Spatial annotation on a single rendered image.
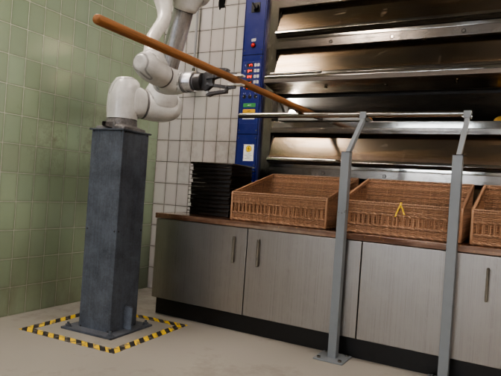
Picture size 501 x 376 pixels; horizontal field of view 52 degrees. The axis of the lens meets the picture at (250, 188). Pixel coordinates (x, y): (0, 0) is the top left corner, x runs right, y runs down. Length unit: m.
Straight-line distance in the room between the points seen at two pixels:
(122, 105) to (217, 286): 1.05
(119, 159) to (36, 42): 0.85
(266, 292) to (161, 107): 1.09
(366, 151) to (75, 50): 1.77
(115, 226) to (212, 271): 0.58
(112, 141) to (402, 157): 1.54
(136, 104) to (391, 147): 1.40
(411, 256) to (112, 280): 1.40
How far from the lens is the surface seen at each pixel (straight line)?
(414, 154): 2.92
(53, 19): 3.16
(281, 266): 2.58
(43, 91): 3.06
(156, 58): 2.20
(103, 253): 2.63
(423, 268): 2.36
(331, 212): 2.59
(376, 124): 2.99
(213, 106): 3.48
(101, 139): 2.65
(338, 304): 2.43
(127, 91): 2.66
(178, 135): 3.61
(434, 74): 2.82
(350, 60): 3.12
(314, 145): 3.11
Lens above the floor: 0.76
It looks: level
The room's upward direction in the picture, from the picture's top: 4 degrees clockwise
